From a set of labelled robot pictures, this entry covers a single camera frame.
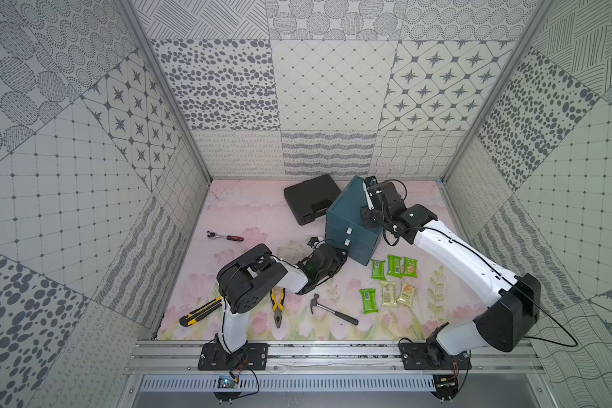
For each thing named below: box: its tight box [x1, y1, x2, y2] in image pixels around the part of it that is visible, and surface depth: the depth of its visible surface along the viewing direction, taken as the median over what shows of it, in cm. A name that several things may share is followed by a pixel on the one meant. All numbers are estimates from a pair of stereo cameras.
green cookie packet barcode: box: [386, 254, 403, 279], surface depth 94 cm
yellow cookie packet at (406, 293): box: [396, 281, 415, 307], surface depth 87 cm
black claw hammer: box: [310, 293, 360, 326], surface depth 84 cm
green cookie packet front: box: [402, 256, 418, 278], surface depth 94 cm
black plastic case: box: [283, 173, 342, 226], surface depth 113 cm
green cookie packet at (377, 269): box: [370, 259, 387, 281], surface depth 93 cm
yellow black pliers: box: [270, 287, 286, 329], surface depth 84 cm
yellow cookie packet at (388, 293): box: [379, 281, 399, 307], surface depth 87 cm
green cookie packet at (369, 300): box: [359, 287, 379, 315], surface depth 86 cm
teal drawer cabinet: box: [325, 175, 384, 267], surface depth 85 cm
